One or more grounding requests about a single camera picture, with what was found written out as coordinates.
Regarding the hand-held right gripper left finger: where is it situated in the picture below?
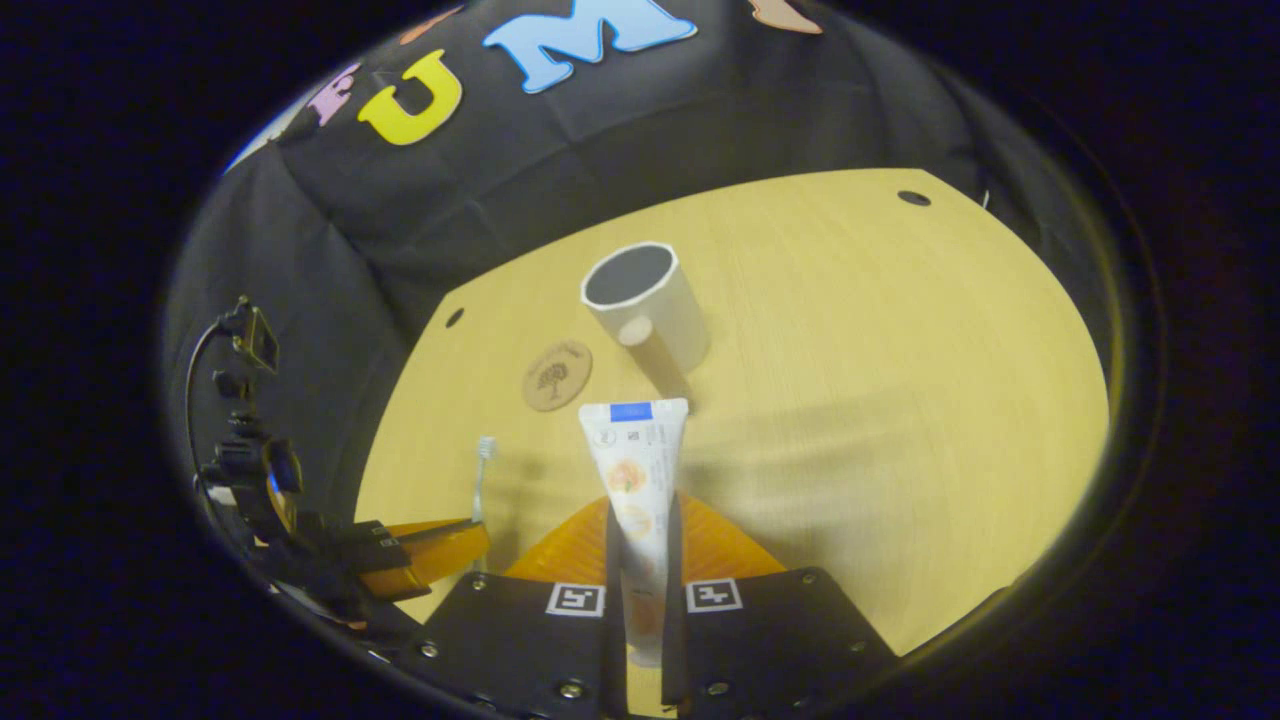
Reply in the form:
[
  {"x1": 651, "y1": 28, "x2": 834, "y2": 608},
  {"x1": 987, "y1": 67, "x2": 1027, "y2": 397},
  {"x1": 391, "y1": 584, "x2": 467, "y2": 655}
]
[{"x1": 418, "y1": 498, "x2": 629, "y2": 720}]

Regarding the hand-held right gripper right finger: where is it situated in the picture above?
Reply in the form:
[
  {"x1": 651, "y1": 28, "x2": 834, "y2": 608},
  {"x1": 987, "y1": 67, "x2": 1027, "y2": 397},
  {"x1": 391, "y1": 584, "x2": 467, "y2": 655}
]
[{"x1": 662, "y1": 493, "x2": 901, "y2": 720}]

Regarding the white toothbrush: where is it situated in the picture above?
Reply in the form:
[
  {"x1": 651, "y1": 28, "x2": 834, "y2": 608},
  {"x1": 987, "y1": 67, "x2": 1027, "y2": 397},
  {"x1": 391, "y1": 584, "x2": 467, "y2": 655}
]
[{"x1": 470, "y1": 435, "x2": 498, "y2": 528}]

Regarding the round wooden coaster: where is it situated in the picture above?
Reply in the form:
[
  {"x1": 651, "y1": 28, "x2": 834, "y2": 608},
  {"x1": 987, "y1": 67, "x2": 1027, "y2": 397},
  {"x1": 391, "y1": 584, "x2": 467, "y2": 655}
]
[{"x1": 522, "y1": 340, "x2": 594, "y2": 413}]

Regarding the white toothpaste tube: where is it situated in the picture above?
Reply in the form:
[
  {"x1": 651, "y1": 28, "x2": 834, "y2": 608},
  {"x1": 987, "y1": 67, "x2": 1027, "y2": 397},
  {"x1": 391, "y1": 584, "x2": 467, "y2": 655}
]
[{"x1": 578, "y1": 398, "x2": 689, "y2": 669}]

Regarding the white cup with wooden handle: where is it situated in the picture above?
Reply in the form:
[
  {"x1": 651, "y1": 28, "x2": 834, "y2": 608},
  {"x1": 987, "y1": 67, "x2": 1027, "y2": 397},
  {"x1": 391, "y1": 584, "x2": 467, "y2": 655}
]
[{"x1": 580, "y1": 242, "x2": 711, "y2": 413}]

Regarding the black backdrop cloth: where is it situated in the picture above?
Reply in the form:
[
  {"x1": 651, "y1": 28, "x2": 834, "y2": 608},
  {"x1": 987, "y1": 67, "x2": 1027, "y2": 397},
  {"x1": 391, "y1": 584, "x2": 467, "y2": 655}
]
[{"x1": 165, "y1": 0, "x2": 1116, "y2": 521}]

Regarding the black camera cable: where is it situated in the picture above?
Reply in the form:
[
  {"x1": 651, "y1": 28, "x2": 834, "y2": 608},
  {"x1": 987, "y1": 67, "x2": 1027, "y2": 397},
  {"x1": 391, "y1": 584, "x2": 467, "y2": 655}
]
[{"x1": 184, "y1": 318, "x2": 243, "y2": 483}]

